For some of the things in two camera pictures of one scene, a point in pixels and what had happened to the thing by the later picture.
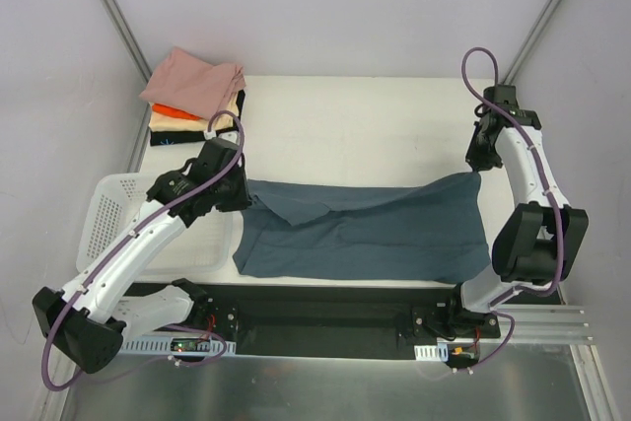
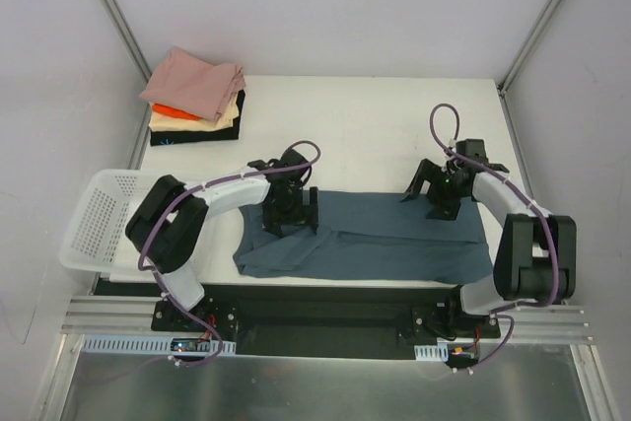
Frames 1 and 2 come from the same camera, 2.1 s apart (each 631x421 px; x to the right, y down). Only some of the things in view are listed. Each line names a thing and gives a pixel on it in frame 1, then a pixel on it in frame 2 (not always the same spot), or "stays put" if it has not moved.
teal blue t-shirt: x=299 y=228 stays put
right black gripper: x=479 y=156 to x=436 y=191
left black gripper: x=238 y=192 to x=289 y=217
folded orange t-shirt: x=174 y=111 stays put
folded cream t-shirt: x=225 y=117 stays put
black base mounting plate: x=333 y=318 stays put
